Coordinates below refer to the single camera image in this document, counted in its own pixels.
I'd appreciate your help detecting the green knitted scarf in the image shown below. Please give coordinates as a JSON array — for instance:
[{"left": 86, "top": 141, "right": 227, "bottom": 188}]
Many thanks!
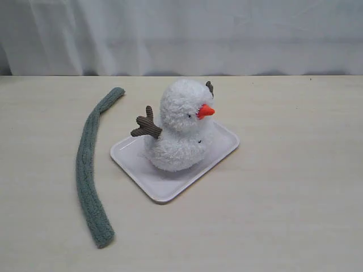
[{"left": 75, "top": 87, "right": 125, "bottom": 249}]

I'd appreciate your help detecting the white plush snowman toy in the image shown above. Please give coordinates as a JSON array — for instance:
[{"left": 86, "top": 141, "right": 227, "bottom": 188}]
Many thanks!
[{"left": 130, "top": 79, "right": 216, "bottom": 172}]

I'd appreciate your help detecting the white backdrop curtain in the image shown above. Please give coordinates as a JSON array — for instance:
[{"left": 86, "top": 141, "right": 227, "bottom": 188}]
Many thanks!
[{"left": 1, "top": 1, "right": 362, "bottom": 76}]

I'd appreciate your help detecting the white rectangular plastic tray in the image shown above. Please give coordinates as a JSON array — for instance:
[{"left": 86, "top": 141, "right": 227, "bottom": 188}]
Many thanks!
[{"left": 110, "top": 122, "right": 240, "bottom": 203}]

